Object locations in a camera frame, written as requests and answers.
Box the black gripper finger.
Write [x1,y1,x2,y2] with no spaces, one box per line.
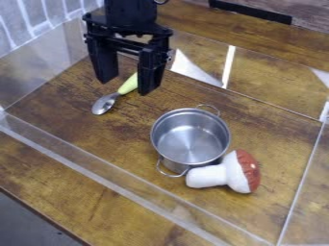
[138,48,168,95]
[87,39,118,84]

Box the clear acrylic enclosure wall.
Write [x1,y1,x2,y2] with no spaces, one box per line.
[0,0,329,246]

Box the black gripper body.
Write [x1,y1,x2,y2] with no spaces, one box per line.
[82,0,173,56]

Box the small steel pot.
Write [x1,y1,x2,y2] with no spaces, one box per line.
[150,104,232,178]

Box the plush red white mushroom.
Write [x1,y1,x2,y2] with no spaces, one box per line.
[185,149,261,193]

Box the green handled metal spoon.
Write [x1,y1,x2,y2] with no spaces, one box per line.
[91,73,138,115]

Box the black bar in background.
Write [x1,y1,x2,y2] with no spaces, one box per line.
[209,0,293,25]

